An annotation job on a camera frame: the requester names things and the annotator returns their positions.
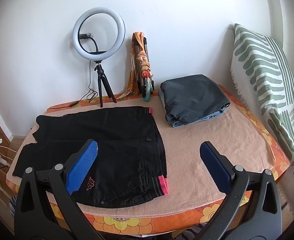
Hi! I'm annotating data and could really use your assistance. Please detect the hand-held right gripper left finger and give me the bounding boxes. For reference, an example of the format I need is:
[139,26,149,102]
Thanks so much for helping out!
[14,139,105,240]

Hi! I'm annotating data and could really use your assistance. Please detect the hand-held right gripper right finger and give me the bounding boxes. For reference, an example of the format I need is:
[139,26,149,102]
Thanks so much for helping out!
[199,141,284,240]

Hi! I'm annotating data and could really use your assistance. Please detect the black pants with pink cuffs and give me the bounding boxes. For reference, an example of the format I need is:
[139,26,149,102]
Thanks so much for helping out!
[12,106,170,208]

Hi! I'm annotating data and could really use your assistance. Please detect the folded dark grey pants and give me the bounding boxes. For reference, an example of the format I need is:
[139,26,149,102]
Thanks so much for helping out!
[159,74,231,126]

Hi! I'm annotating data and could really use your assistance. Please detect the beige fleece blanket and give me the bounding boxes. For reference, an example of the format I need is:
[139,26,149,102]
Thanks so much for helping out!
[7,85,278,217]

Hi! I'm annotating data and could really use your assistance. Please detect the folded blue jeans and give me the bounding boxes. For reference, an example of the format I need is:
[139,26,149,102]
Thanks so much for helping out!
[158,89,227,128]

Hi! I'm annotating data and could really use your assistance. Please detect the orange floral mattress cover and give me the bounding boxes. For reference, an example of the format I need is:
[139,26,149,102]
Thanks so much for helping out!
[5,84,291,233]

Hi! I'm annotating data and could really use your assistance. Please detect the black mini tripod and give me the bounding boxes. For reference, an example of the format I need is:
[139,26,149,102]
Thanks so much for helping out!
[93,60,117,108]

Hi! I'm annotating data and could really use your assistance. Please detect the orange patterned scarf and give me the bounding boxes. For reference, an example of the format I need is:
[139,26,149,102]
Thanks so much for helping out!
[117,31,155,100]

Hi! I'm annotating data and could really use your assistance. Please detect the white cable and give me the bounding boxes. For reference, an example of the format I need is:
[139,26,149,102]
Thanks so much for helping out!
[0,110,20,167]

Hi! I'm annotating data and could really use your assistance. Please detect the teal cloth strap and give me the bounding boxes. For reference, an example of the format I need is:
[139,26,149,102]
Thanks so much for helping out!
[141,80,154,102]

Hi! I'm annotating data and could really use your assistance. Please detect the white ring light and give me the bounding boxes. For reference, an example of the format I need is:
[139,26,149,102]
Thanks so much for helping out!
[73,7,126,62]

